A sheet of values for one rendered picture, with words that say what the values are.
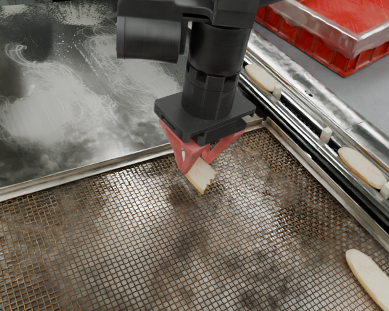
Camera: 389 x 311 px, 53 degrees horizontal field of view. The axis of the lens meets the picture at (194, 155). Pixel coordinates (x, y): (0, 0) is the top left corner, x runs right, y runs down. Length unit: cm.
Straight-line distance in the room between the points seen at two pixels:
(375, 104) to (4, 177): 70
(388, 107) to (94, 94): 58
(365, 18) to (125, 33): 89
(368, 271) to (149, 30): 38
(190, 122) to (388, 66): 68
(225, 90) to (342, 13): 80
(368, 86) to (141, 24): 66
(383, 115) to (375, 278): 42
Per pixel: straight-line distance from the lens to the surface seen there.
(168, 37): 37
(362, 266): 54
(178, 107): 43
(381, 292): 53
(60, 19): 93
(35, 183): 54
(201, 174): 49
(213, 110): 41
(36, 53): 80
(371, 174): 70
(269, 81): 82
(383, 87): 95
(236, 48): 38
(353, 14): 118
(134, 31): 37
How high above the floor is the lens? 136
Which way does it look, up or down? 49 degrees down
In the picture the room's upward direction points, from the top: straight up
